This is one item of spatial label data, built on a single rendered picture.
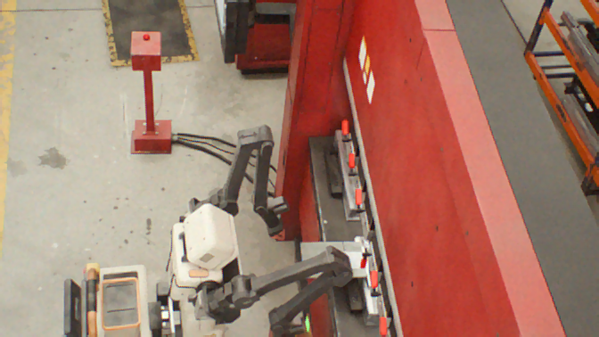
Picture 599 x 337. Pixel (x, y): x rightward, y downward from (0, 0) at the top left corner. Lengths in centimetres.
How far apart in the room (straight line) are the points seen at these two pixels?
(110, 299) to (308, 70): 135
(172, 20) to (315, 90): 244
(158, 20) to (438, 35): 389
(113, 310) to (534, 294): 195
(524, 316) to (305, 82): 222
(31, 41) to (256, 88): 158
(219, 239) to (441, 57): 111
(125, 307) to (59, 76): 264
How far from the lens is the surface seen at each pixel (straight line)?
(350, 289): 353
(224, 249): 304
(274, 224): 344
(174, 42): 597
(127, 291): 348
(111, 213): 490
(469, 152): 217
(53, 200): 501
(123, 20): 617
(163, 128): 518
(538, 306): 192
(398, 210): 284
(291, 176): 434
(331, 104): 399
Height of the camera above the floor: 379
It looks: 47 degrees down
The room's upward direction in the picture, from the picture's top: 8 degrees clockwise
